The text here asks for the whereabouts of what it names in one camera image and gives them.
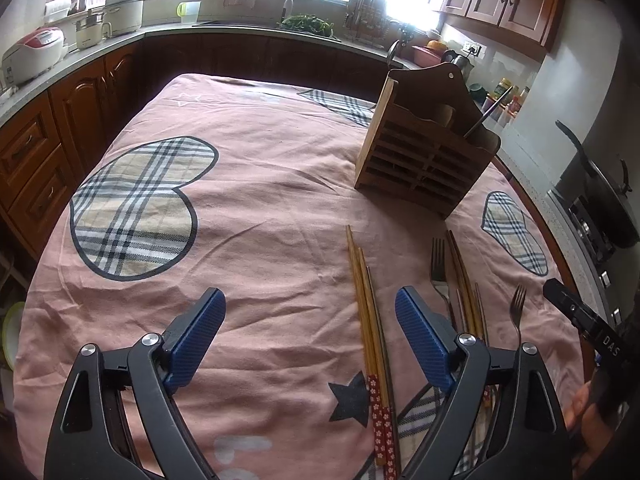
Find wooden utensil holder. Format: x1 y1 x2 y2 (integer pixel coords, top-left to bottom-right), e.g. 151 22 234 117
354 63 501 219

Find green leafy vegetables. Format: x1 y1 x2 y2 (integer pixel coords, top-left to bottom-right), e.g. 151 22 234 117
280 14 334 38

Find gas stove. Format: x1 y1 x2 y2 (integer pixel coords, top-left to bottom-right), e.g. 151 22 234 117
547 188 627 326

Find steel fork right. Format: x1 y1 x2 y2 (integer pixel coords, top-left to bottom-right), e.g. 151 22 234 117
509 285 526 346

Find white red rice cooker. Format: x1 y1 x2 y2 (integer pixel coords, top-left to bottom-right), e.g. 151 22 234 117
1 27 65 87

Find steel utensil handle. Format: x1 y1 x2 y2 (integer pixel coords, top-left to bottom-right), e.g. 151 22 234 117
463 86 514 139

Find steel electric kettle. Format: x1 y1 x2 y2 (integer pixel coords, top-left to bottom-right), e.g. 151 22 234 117
442 49 473 73

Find pink heart-patterned tablecloth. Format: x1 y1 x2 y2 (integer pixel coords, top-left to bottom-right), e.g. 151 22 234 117
14 75 584 479

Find pink basin with orange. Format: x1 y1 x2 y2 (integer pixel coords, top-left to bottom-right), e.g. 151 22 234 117
412 40 448 67

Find dark wooden chopstick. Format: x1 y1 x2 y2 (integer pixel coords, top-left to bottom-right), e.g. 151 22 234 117
367 265 401 471

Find white tall cooker pot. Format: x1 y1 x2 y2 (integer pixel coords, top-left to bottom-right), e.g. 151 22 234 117
104 0 143 37

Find lower wooden counter cabinets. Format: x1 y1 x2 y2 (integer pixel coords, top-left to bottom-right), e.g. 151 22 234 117
1 27 391 259

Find steel fork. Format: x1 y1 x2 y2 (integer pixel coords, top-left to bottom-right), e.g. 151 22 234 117
509 285 526 346
431 237 457 328

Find brown chopstick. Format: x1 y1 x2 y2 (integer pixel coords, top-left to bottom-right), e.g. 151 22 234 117
474 282 490 346
446 230 484 341

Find wire dish rack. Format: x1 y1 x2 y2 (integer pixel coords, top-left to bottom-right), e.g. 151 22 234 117
344 0 390 41

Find black wok pan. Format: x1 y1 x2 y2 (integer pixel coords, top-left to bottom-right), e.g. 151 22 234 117
554 120 639 249

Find steel fork left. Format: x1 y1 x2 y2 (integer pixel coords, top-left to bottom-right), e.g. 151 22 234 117
431 237 457 328

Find small white blender appliance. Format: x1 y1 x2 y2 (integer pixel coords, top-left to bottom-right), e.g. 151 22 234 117
75 10 113 50

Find condiment bottles group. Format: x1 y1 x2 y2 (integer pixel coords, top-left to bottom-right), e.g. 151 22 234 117
483 78 529 126

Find right hand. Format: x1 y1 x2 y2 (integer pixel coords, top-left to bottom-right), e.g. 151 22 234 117
564 380 639 479

